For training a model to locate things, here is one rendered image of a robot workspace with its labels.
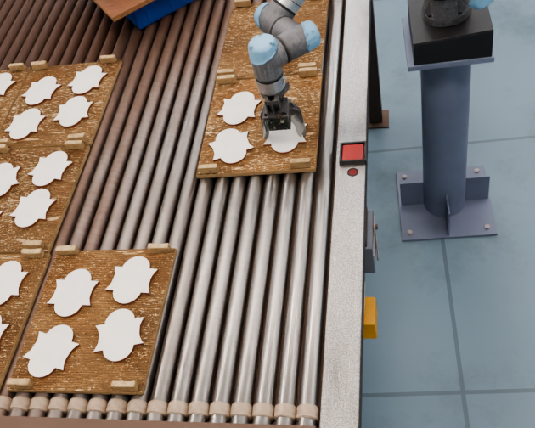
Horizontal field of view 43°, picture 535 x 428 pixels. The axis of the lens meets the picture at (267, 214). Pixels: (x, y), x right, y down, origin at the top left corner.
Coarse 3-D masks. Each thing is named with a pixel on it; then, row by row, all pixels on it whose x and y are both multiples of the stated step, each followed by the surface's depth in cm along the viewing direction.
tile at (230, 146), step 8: (232, 128) 205; (224, 136) 204; (232, 136) 203; (240, 136) 203; (208, 144) 204; (216, 144) 202; (224, 144) 202; (232, 144) 201; (240, 144) 200; (248, 144) 200; (216, 152) 200; (224, 152) 200; (232, 152) 199; (240, 152) 198; (216, 160) 199; (224, 160) 197; (232, 160) 197; (240, 160) 197
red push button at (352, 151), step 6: (354, 144) 194; (360, 144) 193; (342, 150) 193; (348, 150) 193; (354, 150) 192; (360, 150) 192; (342, 156) 192; (348, 156) 191; (354, 156) 191; (360, 156) 190
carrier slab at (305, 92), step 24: (216, 96) 218; (288, 96) 211; (312, 96) 209; (216, 120) 211; (312, 120) 202; (312, 144) 196; (240, 168) 195; (264, 168) 194; (288, 168) 192; (312, 168) 190
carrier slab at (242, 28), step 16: (320, 0) 240; (240, 16) 243; (304, 16) 236; (320, 16) 234; (240, 32) 237; (256, 32) 235; (320, 32) 228; (224, 48) 233; (240, 48) 231; (320, 48) 223; (224, 64) 227; (240, 64) 226; (288, 64) 221; (320, 64) 218
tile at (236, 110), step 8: (240, 96) 214; (248, 96) 213; (224, 104) 213; (232, 104) 212; (240, 104) 212; (248, 104) 211; (256, 104) 210; (224, 112) 211; (232, 112) 210; (240, 112) 209; (248, 112) 209; (224, 120) 209; (232, 120) 208; (240, 120) 207
